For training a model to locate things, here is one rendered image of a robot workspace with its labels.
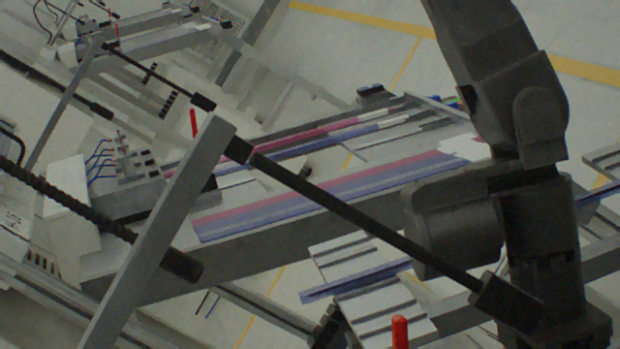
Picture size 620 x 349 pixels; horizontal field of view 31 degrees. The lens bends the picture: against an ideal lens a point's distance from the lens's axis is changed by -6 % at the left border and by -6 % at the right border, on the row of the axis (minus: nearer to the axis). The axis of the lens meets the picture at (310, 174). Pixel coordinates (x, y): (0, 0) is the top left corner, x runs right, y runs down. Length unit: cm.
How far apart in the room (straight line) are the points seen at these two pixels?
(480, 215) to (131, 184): 124
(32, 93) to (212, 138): 460
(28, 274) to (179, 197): 104
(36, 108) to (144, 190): 325
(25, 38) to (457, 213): 455
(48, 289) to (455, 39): 95
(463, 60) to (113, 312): 32
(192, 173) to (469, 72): 27
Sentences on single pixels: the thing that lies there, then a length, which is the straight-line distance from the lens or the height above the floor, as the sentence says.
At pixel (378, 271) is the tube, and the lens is 126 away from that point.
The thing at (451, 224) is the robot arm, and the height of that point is 114.
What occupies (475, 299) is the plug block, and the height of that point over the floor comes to 117.
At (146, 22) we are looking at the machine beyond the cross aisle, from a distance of 663.
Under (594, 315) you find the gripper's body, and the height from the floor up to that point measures 101.
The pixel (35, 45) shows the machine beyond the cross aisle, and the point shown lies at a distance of 528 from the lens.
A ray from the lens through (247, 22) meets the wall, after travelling 835.
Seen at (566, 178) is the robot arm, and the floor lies 108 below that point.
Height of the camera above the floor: 145
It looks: 16 degrees down
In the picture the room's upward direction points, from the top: 60 degrees counter-clockwise
